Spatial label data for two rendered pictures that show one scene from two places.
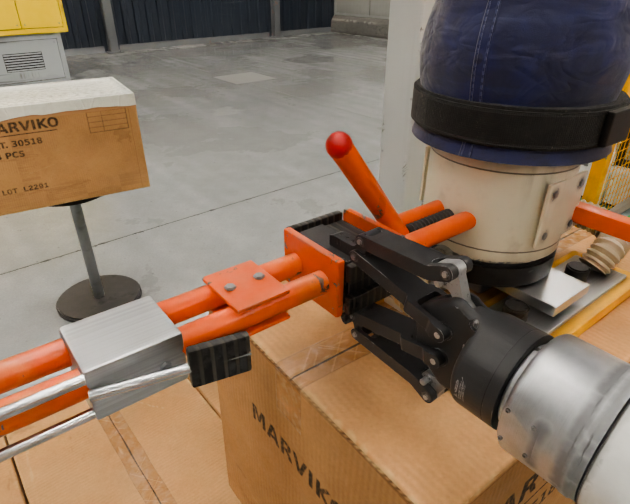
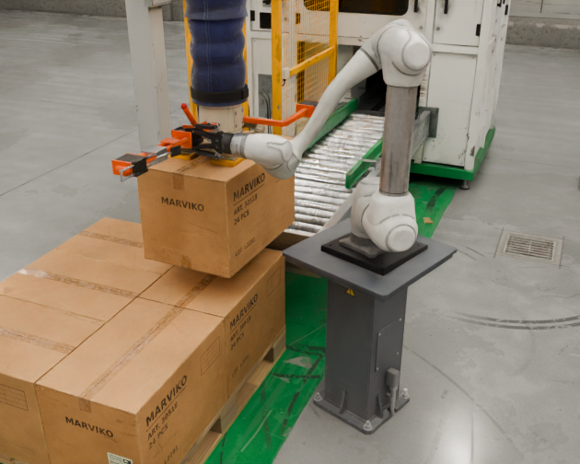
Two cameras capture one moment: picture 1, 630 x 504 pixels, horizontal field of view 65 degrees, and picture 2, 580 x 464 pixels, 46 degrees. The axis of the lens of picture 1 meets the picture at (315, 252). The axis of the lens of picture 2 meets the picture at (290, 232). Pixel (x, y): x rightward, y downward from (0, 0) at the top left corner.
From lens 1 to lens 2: 213 cm
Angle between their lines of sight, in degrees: 25
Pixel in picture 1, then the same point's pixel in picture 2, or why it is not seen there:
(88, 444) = (52, 285)
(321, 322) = (179, 164)
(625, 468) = (248, 144)
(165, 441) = (92, 275)
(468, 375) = (224, 143)
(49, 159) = not seen: outside the picture
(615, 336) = not seen: hidden behind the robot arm
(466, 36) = (204, 76)
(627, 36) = (240, 73)
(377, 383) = (203, 169)
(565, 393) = (238, 138)
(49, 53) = not seen: outside the picture
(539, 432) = (237, 145)
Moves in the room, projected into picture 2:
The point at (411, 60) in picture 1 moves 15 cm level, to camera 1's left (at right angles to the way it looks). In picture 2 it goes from (149, 63) to (123, 65)
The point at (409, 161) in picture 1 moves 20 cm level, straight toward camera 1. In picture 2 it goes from (160, 128) to (165, 138)
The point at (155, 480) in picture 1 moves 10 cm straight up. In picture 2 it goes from (98, 285) to (96, 264)
